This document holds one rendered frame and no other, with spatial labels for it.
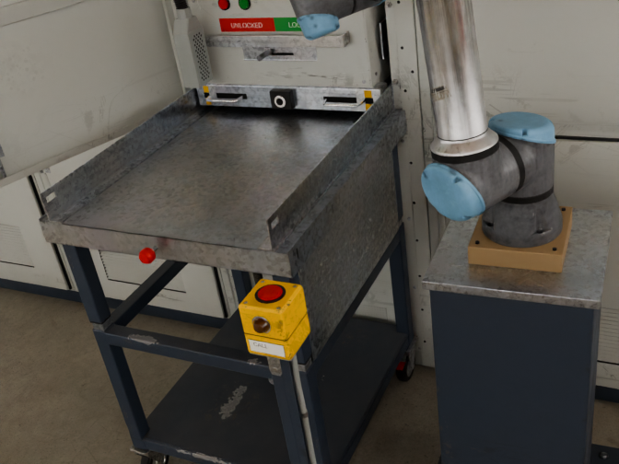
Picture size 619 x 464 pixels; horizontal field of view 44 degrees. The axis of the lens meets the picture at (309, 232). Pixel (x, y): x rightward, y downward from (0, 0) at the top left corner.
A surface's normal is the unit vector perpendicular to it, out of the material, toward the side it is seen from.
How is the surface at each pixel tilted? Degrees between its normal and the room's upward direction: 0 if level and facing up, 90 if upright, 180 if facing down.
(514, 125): 6
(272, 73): 90
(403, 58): 90
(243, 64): 90
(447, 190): 99
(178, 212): 0
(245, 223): 0
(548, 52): 90
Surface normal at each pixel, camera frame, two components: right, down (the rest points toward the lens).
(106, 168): 0.90, 0.11
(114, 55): 0.69, 0.29
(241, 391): -0.14, -0.85
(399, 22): -0.41, 0.51
